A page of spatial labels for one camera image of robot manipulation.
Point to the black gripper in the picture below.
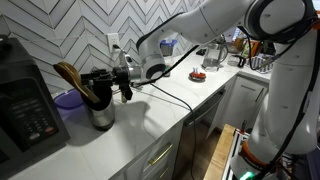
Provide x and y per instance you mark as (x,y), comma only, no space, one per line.
(121,76)

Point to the brown wooden cooking stick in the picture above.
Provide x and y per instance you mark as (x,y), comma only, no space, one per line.
(68,76)

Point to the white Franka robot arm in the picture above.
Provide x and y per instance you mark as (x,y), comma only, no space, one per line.
(290,100)

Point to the steel tool bucket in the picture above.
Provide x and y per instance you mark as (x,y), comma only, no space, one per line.
(103,116)

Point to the purple bowl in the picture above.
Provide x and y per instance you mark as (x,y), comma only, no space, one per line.
(66,100)

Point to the steel pot with blue lid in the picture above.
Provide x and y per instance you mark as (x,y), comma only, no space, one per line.
(168,48)

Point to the black microwave oven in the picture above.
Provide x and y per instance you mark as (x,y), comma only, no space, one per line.
(26,110)

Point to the blue white packet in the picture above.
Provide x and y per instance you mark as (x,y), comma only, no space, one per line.
(196,70)

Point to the clear glass pitcher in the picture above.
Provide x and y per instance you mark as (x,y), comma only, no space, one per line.
(213,60)

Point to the white kitchen cabinets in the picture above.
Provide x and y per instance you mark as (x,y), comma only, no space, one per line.
(240,100)

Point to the wooden plank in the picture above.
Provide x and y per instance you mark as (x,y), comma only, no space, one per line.
(220,156)

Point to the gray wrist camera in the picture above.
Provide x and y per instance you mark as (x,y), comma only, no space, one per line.
(126,60)

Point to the white wall outlet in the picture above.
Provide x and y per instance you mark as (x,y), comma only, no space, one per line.
(112,39)

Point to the metal robot mount stand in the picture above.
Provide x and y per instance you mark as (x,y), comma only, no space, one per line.
(233,150)

